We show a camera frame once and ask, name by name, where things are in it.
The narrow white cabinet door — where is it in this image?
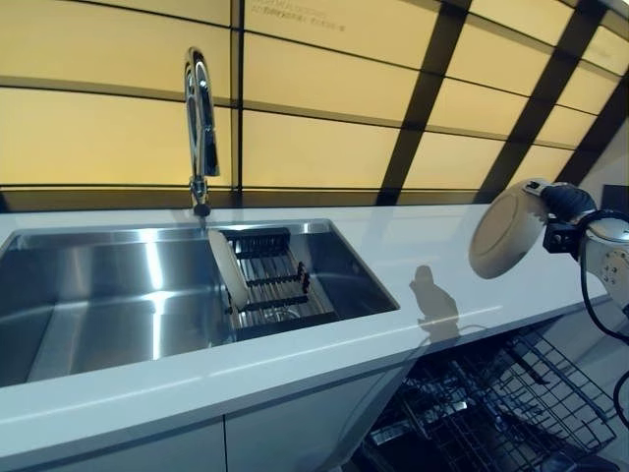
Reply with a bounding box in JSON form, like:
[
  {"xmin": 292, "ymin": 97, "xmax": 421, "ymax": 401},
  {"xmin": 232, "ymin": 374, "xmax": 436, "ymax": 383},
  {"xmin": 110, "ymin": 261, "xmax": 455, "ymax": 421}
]
[{"xmin": 222, "ymin": 365, "xmax": 410, "ymax": 472}]

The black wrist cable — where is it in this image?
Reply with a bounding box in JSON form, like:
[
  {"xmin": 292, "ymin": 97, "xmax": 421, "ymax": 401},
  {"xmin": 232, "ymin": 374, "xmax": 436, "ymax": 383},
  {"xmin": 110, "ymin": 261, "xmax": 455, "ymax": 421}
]
[{"xmin": 578, "ymin": 209, "xmax": 629, "ymax": 341}]

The black dish drying rack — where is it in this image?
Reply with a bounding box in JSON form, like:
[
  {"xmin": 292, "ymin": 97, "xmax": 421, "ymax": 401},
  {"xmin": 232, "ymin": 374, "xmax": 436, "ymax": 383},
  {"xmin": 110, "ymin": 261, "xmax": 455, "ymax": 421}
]
[{"xmin": 215, "ymin": 226, "xmax": 341, "ymax": 341}]

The cream round ceramic plate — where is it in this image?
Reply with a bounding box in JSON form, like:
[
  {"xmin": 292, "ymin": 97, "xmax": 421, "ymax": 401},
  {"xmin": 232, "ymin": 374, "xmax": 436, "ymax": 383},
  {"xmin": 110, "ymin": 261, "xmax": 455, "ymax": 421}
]
[
  {"xmin": 206, "ymin": 227, "xmax": 252, "ymax": 314},
  {"xmin": 467, "ymin": 178, "xmax": 549, "ymax": 281}
]

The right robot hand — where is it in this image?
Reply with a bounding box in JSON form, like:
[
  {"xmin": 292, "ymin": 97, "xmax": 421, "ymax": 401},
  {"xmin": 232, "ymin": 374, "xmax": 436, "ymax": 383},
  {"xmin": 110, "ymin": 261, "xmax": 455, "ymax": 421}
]
[{"xmin": 523, "ymin": 178, "xmax": 600, "ymax": 226}]

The black built-in dishwasher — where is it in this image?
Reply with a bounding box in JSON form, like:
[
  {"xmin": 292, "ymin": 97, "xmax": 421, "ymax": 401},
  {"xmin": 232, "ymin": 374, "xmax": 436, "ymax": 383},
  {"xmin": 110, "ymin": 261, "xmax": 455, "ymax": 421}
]
[{"xmin": 364, "ymin": 314, "xmax": 629, "ymax": 472}]

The wide white cabinet door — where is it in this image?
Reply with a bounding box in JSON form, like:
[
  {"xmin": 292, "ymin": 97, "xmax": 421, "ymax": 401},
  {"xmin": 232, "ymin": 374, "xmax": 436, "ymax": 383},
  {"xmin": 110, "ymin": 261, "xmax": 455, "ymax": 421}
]
[{"xmin": 0, "ymin": 411, "xmax": 228, "ymax": 472}]

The chrome gooseneck kitchen faucet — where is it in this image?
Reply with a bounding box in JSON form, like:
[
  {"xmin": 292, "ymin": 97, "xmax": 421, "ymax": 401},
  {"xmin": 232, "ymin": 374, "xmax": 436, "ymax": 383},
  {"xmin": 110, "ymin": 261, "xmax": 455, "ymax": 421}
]
[{"xmin": 183, "ymin": 45, "xmax": 223, "ymax": 218}]

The stainless steel sink basin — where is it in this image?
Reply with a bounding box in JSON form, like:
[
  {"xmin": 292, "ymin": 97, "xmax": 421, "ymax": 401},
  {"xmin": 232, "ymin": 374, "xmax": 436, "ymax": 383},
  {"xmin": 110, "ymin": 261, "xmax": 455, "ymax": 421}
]
[{"xmin": 0, "ymin": 217, "xmax": 402, "ymax": 390}]

